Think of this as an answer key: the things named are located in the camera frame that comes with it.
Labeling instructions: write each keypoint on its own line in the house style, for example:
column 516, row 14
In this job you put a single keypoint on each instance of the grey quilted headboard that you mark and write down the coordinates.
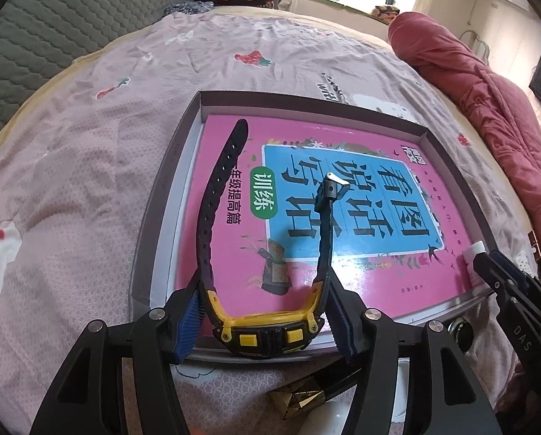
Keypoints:
column 48, row 31

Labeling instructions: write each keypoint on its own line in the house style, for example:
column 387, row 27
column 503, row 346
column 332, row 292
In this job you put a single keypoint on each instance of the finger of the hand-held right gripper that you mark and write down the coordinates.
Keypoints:
column 517, row 272
column 490, row 272

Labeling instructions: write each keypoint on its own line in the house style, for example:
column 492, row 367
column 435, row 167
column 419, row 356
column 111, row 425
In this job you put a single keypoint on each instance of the red quilted blanket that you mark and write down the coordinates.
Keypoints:
column 456, row 68

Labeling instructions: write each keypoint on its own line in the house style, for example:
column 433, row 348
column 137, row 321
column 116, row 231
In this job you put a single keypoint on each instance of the small white bottle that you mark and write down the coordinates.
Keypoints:
column 472, row 258

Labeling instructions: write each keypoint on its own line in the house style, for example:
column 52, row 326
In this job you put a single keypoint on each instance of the black and yellow wristwatch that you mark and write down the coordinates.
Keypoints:
column 252, row 340

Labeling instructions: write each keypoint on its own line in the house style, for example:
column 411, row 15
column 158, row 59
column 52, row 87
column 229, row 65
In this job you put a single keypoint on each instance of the dark patterned cloth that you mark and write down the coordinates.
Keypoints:
column 186, row 8

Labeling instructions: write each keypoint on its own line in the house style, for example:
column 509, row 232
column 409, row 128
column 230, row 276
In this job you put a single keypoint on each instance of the white metal rack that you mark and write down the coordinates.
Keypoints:
column 476, row 43

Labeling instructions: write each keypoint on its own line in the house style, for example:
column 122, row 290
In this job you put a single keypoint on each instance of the pink and blue book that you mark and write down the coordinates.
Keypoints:
column 388, row 281

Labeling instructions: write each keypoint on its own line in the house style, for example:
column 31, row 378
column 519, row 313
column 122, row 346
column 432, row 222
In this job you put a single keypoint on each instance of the white earbud case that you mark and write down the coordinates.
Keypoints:
column 404, row 380

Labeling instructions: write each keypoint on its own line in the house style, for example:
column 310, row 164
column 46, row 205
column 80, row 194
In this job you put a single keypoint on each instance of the pink printed bedsheet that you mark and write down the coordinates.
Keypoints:
column 93, row 167

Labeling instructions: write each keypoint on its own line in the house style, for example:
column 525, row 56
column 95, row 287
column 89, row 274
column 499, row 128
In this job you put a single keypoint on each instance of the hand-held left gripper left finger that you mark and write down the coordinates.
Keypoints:
column 186, row 324

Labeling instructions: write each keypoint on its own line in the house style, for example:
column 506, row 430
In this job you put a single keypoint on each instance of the grey shallow cardboard box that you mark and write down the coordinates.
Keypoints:
column 161, row 217

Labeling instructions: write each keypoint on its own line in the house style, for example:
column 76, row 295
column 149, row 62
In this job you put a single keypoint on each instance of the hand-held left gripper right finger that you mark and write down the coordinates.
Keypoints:
column 343, row 324

